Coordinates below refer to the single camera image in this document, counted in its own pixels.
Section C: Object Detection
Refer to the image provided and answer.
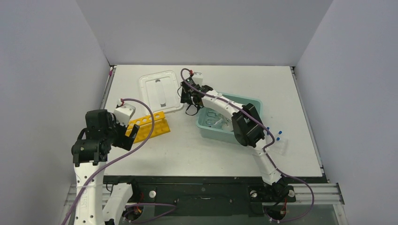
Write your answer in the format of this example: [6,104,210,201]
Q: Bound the yellow test tube rack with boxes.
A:
[126,111,172,144]

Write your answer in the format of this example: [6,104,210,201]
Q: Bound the white plastic bin lid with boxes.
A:
[139,70,183,113]

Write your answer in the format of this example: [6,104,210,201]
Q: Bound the teal plastic bin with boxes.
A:
[196,92,263,145]

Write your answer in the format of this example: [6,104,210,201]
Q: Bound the metal crucible tongs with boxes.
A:
[205,111,225,127]

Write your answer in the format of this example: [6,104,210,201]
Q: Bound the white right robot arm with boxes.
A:
[182,78,283,200]

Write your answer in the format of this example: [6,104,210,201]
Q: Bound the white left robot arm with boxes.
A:
[71,106,140,225]

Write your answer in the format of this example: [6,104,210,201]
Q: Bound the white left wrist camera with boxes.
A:
[113,99,136,128]

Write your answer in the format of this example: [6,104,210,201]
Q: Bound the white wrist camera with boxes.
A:
[191,72,204,86]
[113,99,136,128]

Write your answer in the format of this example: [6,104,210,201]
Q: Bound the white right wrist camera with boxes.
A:
[191,72,204,86]

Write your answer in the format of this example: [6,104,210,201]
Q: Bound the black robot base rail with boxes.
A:
[104,175,296,217]

